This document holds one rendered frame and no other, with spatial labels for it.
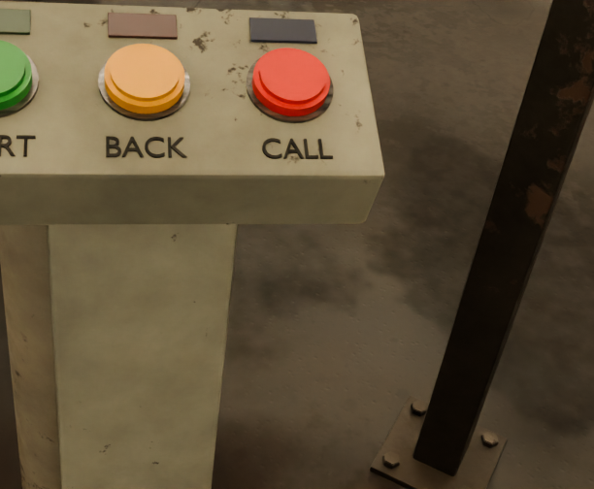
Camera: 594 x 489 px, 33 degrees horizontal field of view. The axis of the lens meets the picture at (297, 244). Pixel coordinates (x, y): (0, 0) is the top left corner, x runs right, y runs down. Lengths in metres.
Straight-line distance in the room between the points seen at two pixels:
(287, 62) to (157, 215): 0.10
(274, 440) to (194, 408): 0.49
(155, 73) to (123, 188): 0.06
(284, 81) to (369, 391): 0.72
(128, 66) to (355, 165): 0.12
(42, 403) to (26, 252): 0.16
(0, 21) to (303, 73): 0.16
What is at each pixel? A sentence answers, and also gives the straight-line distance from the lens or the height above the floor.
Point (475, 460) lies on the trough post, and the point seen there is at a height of 0.01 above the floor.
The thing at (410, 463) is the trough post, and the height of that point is 0.01.
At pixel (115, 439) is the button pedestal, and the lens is 0.65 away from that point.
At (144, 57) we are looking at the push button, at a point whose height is 0.61.
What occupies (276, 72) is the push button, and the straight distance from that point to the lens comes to 0.52.
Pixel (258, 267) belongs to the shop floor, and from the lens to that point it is 1.32.
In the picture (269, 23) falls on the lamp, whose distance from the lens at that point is 0.55.
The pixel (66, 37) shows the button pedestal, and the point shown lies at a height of 0.61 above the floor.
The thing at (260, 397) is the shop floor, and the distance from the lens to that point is 1.16.
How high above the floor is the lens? 0.87
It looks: 40 degrees down
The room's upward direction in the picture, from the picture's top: 9 degrees clockwise
